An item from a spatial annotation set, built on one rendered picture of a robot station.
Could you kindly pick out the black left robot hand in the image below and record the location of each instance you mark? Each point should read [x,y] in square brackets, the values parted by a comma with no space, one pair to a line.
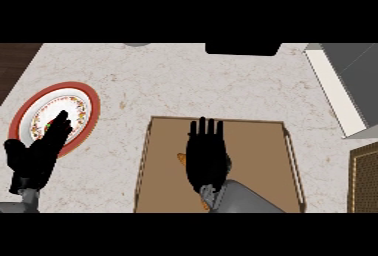
[37,156]

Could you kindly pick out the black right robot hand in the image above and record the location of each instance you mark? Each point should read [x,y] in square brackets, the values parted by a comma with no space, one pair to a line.
[206,160]

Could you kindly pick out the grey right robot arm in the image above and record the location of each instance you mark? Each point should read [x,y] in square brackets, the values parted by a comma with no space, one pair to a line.
[241,198]

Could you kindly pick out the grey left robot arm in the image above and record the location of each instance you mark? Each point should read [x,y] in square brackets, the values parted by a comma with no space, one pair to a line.
[21,201]

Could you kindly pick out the brown wooden tray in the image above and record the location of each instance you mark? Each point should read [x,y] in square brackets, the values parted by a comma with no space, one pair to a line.
[256,163]

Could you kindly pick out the orange vegetable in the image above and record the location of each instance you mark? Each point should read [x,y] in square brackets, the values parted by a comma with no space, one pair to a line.
[182,159]

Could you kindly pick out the small red and green item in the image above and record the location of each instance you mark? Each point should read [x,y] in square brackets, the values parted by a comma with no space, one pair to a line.
[49,125]

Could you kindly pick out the red-rimmed floral plate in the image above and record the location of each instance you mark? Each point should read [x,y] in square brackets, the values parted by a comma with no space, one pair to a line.
[55,117]

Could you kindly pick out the dark wicker basket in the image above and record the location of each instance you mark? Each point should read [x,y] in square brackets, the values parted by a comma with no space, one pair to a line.
[364,178]

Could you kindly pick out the black appliance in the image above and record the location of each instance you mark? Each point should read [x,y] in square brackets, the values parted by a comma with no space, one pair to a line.
[243,48]

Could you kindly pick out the grey and white cabinet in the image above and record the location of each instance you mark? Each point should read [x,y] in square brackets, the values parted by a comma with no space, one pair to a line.
[345,86]

